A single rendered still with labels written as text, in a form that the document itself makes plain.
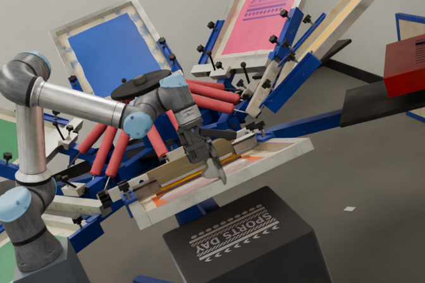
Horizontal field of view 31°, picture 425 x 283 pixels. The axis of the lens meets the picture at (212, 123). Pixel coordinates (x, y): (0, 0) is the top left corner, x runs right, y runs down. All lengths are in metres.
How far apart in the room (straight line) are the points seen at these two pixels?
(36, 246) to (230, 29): 2.26
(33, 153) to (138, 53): 2.17
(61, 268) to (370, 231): 2.31
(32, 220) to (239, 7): 2.36
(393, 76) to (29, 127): 1.50
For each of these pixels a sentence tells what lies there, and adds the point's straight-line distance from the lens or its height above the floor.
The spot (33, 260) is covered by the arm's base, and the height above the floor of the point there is 1.23.
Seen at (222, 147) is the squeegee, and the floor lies 1.15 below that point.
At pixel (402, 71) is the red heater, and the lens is 3.16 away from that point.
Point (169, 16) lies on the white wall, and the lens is 6.96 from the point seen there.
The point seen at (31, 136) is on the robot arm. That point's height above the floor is 1.56.
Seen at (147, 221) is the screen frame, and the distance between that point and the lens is 2.26.
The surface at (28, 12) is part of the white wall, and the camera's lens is 6.82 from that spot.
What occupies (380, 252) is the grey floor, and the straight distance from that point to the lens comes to 4.12.
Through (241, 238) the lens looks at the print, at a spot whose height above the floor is 0.95.
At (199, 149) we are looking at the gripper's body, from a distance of 2.26.
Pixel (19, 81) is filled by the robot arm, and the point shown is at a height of 1.76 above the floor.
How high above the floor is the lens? 2.12
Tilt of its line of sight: 18 degrees down
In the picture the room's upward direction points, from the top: 22 degrees counter-clockwise
